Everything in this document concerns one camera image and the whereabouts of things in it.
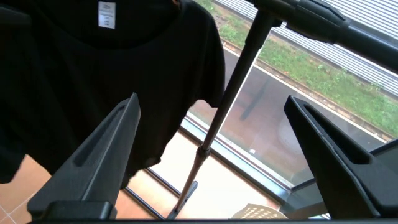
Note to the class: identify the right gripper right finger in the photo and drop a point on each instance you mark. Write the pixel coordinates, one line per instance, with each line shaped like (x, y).
(332, 174)

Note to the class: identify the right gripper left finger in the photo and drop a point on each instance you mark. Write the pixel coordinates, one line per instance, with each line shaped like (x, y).
(93, 177)

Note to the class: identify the black garment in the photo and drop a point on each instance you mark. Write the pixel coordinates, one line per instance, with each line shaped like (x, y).
(93, 62)

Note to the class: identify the white laundry basket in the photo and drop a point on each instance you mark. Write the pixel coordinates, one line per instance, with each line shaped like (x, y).
(258, 213)

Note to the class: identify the black clothes rack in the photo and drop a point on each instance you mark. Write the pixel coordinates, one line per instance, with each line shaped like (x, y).
(239, 71)

